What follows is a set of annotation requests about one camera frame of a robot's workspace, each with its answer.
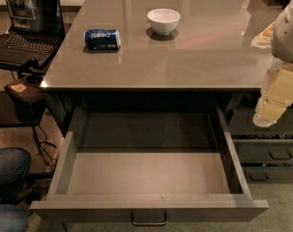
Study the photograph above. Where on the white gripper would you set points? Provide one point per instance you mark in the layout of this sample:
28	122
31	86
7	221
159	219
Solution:
287	38

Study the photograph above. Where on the blue pepsi can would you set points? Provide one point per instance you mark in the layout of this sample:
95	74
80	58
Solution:
102	39

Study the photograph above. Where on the grey middle side drawer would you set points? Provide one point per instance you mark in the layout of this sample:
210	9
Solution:
264	150

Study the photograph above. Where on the grey lower side drawer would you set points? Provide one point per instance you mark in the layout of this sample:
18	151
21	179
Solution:
269	175

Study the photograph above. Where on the open grey top drawer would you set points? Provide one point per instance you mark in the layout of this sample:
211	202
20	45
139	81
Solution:
114	163

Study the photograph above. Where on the white ceramic bowl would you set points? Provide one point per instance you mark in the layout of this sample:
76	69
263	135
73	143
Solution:
163	21

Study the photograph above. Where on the black laptop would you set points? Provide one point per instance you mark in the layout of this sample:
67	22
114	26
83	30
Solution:
36	33

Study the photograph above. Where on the black laptop stand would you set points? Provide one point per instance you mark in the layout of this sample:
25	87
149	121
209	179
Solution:
25	93

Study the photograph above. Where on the person leg in jeans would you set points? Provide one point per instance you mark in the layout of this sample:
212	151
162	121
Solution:
14	167

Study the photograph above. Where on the metal drawer handle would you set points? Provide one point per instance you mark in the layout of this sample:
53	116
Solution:
148	218

